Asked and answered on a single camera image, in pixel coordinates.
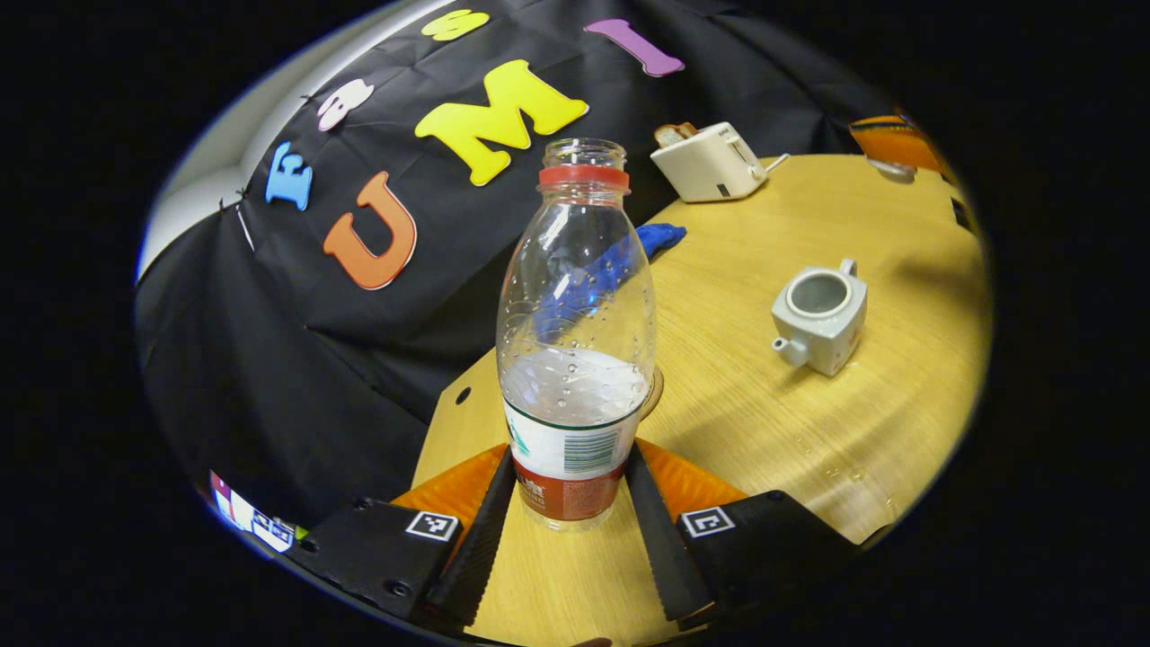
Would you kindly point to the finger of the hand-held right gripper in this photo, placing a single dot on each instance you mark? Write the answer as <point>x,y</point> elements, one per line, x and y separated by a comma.
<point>894,139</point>

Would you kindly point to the bread slice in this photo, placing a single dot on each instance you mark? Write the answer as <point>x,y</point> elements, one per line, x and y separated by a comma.
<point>672,135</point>

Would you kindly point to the grey ceramic teacup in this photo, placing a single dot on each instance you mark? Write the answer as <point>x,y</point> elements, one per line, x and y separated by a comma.
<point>827,337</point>

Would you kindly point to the clear plastic water bottle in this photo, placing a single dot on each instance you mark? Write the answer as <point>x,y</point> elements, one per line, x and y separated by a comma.
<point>575,431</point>

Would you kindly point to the grey teacup lid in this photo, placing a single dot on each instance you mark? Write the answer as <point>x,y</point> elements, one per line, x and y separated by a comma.
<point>891,171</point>

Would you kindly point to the blue towel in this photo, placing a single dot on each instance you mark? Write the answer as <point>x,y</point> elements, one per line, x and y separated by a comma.
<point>660,238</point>

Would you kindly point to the computer monitor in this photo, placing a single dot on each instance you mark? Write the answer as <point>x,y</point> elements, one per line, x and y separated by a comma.
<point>247,517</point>

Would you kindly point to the black backdrop cloth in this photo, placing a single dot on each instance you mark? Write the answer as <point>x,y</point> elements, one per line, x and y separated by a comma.
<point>269,359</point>

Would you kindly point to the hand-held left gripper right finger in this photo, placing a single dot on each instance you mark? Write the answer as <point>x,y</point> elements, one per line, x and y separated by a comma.
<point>660,539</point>

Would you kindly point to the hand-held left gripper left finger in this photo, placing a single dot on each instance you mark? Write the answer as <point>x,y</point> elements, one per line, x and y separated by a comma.
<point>481,539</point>

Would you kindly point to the round wooden coaster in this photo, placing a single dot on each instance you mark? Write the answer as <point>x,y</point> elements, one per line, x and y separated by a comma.
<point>656,395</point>

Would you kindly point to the white toaster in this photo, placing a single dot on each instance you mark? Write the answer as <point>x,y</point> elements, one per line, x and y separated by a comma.
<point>710,166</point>

